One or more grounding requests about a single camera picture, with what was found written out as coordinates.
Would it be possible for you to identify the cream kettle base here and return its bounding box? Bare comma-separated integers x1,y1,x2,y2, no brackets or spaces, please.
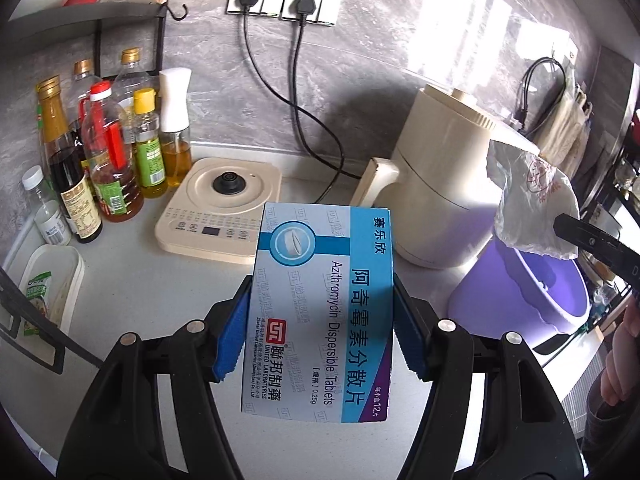
154,157,283,266

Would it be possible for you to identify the blue medicine box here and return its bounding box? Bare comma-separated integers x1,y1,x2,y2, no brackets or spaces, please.
240,202,396,423

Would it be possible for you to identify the black corner shelf rack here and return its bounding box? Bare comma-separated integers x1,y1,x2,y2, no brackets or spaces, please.
0,0,189,81

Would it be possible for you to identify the white plastic wrapper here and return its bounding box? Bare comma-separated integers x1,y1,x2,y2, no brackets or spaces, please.
487,139,581,261

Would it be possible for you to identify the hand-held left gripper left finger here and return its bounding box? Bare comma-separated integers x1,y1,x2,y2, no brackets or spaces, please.
57,272,256,480

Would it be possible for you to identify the clear bottle gold cap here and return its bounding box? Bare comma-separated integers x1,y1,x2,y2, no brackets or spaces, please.
66,59,103,126
114,48,151,106

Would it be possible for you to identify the person's right forearm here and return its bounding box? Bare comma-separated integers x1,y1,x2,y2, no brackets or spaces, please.
582,382,640,466

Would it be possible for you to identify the white plastic tray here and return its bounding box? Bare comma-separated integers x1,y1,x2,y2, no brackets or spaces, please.
0,244,85,343

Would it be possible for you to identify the red cap oil bottle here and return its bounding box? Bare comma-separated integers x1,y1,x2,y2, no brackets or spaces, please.
80,81,146,221

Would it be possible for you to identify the green label packet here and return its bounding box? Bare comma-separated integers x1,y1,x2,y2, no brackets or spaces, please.
20,270,53,336

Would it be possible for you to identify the white top oil sprayer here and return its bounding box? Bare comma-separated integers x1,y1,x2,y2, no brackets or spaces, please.
159,67,195,188

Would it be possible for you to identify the black hanging cable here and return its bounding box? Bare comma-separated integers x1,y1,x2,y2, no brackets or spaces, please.
515,57,568,131

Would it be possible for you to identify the beige hanging bag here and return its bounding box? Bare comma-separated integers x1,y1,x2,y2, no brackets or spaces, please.
537,82,593,171

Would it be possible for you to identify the purple plastic basin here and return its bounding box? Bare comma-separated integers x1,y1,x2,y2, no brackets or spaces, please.
446,237,591,351

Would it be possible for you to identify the small white cap bottle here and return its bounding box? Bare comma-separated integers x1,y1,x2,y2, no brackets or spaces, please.
21,165,72,246

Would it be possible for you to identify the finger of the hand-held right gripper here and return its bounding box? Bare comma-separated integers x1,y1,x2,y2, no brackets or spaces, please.
552,213,640,296

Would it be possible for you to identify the black power cable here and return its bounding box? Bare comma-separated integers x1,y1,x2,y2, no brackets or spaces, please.
242,9,348,206
289,15,366,181

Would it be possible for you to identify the cream electric jug appliance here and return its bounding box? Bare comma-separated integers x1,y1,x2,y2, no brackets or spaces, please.
350,82,543,268

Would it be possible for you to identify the dark sauce bottle gold cap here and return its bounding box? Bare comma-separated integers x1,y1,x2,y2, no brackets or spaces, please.
35,76,104,244

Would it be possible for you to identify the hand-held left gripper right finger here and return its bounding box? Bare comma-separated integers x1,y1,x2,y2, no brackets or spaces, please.
392,271,587,480

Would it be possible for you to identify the yellow cap green label bottle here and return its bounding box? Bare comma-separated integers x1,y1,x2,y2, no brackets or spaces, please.
131,88,170,200

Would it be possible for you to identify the person's right hand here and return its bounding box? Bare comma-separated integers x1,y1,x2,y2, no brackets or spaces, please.
600,305,640,408

